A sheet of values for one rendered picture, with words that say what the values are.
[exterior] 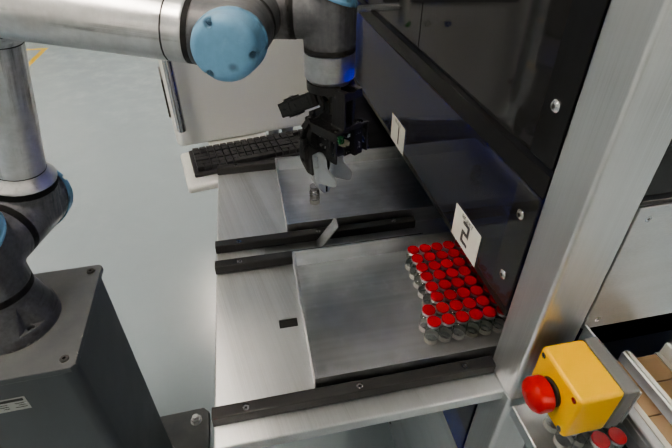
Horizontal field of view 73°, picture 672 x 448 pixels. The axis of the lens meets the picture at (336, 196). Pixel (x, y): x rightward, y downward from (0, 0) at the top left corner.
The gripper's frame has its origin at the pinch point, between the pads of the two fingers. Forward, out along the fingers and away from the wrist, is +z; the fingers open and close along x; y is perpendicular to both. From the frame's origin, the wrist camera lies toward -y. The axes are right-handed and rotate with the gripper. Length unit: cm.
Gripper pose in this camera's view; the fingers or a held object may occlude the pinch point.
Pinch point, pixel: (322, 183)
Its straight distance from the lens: 80.9
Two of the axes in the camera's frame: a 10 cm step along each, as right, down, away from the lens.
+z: 0.0, 8.1, 5.8
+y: 6.8, 4.3, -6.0
